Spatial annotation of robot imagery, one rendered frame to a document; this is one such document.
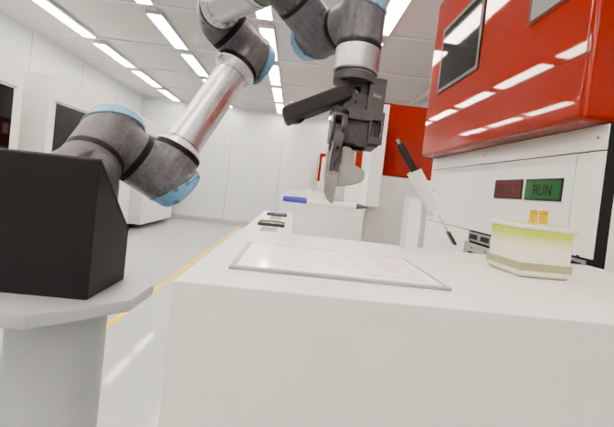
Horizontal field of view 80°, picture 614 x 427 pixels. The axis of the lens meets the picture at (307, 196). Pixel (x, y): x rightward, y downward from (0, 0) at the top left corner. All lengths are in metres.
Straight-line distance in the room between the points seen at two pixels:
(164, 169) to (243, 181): 7.97
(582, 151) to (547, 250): 0.36
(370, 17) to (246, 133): 8.31
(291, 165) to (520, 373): 8.49
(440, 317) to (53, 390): 0.67
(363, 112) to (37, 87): 4.82
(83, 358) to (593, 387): 0.73
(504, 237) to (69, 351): 0.72
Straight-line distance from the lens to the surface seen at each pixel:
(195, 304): 0.31
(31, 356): 0.80
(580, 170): 0.87
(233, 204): 8.87
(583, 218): 0.85
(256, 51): 1.05
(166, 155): 0.89
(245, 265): 0.35
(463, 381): 0.35
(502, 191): 1.07
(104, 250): 0.75
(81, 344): 0.80
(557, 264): 0.57
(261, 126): 8.89
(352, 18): 0.65
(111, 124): 0.86
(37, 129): 5.16
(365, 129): 0.60
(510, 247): 0.55
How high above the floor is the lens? 1.05
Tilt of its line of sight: 1 degrees down
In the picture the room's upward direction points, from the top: 6 degrees clockwise
